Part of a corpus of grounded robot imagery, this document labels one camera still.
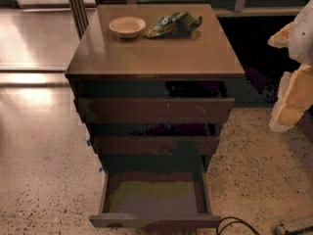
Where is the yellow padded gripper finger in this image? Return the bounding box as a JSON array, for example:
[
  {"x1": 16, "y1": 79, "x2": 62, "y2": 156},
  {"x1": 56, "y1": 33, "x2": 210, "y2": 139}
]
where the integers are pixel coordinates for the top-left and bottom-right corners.
[{"x1": 269, "y1": 65, "x2": 313, "y2": 132}]

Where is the drawer brown wood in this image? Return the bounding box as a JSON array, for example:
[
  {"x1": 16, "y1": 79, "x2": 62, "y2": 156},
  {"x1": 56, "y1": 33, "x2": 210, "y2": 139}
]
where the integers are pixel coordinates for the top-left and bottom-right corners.
[{"x1": 89, "y1": 167, "x2": 221, "y2": 235}]

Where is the brown wooden drawer cabinet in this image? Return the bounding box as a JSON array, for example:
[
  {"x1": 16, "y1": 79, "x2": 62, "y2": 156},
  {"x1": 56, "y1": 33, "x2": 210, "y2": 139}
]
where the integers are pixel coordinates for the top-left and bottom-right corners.
[{"x1": 65, "y1": 3, "x2": 246, "y2": 181}]

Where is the top drawer brown front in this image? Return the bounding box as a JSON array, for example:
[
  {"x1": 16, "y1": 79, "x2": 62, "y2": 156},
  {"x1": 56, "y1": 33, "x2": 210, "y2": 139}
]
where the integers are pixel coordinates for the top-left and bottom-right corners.
[{"x1": 75, "y1": 97, "x2": 235, "y2": 123}]

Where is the middle drawer brown front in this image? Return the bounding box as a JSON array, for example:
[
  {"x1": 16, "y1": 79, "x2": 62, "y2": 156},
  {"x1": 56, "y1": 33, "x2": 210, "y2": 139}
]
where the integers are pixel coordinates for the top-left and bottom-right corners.
[{"x1": 93, "y1": 135, "x2": 220, "y2": 155}]

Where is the grey power strip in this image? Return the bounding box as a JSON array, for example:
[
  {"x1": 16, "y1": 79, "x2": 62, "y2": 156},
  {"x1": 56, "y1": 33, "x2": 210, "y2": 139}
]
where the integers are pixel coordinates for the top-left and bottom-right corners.
[{"x1": 273, "y1": 216, "x2": 313, "y2": 235}]

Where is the green chip bag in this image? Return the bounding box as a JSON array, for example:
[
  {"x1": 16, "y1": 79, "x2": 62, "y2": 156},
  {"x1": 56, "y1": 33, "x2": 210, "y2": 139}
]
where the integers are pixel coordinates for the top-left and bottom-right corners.
[{"x1": 146, "y1": 11, "x2": 202, "y2": 39}]

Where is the beige round bowl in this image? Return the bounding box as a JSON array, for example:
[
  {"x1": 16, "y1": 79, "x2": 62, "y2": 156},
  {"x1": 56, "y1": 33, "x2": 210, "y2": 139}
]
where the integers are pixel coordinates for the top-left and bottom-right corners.
[{"x1": 109, "y1": 17, "x2": 146, "y2": 39}]

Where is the black cable on floor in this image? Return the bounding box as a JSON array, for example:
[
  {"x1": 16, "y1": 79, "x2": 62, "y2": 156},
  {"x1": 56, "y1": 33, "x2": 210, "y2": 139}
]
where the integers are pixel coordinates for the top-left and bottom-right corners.
[{"x1": 216, "y1": 216, "x2": 261, "y2": 235}]

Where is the metal window frame post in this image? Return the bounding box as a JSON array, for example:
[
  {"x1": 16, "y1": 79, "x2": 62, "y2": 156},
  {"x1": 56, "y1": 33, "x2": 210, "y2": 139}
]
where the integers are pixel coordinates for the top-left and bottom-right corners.
[{"x1": 68, "y1": 0, "x2": 88, "y2": 39}]

